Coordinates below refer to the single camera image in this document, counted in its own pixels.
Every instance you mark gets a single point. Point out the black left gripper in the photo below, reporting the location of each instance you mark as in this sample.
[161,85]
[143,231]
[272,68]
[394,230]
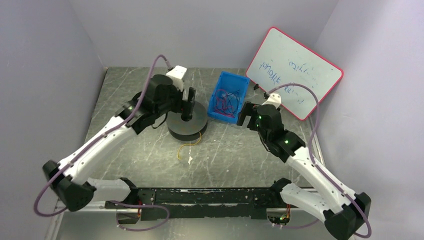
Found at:
[185,100]

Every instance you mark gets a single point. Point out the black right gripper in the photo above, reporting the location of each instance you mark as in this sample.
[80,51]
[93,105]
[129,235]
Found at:
[251,113]

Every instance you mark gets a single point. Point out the grey perforated cable spool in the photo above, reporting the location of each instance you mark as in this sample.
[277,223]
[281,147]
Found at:
[188,130]

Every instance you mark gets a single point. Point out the blue plastic bin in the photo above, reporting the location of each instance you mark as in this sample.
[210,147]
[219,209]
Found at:
[228,97]

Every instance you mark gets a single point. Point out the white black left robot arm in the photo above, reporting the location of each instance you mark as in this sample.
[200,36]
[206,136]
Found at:
[70,178]

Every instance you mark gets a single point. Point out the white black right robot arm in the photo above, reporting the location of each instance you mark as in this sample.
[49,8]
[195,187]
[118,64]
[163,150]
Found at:
[341,209]

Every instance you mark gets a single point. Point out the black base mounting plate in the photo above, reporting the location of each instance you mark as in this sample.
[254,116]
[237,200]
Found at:
[157,212]

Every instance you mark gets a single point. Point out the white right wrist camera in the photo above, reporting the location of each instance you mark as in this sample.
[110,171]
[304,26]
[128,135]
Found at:
[273,99]

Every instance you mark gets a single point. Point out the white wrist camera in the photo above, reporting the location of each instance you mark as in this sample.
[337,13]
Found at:
[177,75]
[273,99]

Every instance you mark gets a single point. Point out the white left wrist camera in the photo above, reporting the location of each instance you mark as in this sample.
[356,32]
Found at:
[177,75]

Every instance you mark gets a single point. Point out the white board red frame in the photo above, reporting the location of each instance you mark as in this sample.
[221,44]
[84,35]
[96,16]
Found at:
[282,60]

